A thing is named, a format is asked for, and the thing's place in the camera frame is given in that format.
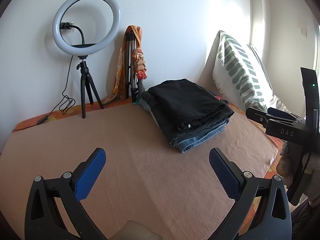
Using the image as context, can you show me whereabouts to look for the black pants with pink trim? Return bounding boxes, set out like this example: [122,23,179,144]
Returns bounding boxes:
[146,79,228,129]

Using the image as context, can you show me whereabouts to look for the right gloved hand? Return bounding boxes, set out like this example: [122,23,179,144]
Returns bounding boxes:
[276,141,320,208]

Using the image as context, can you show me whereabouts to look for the orange floral bed sheet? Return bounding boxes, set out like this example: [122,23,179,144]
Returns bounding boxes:
[12,97,286,240]

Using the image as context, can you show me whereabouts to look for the green striped white pillow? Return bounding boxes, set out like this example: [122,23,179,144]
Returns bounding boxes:
[212,30,305,117]

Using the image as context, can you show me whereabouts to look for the folded blue jeans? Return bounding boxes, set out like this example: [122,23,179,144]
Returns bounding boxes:
[170,119,229,153]

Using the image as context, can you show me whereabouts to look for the pink bed blanket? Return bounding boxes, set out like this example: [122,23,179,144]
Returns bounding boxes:
[0,102,279,240]

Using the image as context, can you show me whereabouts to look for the folded dark grey pants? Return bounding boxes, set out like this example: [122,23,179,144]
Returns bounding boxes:
[140,92,234,144]

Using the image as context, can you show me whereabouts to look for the black mini tripod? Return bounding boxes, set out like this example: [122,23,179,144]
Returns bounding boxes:
[76,55,104,119]

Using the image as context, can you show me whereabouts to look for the silver folded tripod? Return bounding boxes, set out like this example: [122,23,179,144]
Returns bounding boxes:
[124,31,138,103]

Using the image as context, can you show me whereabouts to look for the orange patterned scarf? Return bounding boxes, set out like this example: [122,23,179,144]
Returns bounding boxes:
[103,25,148,105]

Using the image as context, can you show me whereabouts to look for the black ring light cable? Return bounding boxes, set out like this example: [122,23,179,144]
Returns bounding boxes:
[12,55,77,132]

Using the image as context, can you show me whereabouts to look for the white ring light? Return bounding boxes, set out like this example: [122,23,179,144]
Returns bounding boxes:
[52,0,121,56]

